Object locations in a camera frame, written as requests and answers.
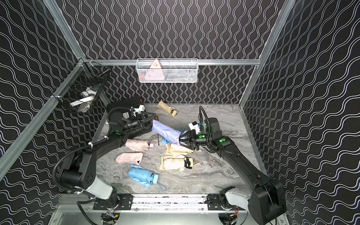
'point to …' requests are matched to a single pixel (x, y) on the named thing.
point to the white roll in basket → (85, 101)
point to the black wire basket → (78, 93)
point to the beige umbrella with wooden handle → (179, 162)
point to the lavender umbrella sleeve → (166, 131)
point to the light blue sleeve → (165, 141)
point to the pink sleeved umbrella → (136, 145)
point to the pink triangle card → (155, 72)
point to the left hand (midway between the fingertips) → (154, 114)
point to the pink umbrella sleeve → (130, 158)
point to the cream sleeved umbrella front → (176, 152)
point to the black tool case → (119, 112)
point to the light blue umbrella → (143, 177)
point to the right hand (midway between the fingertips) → (178, 140)
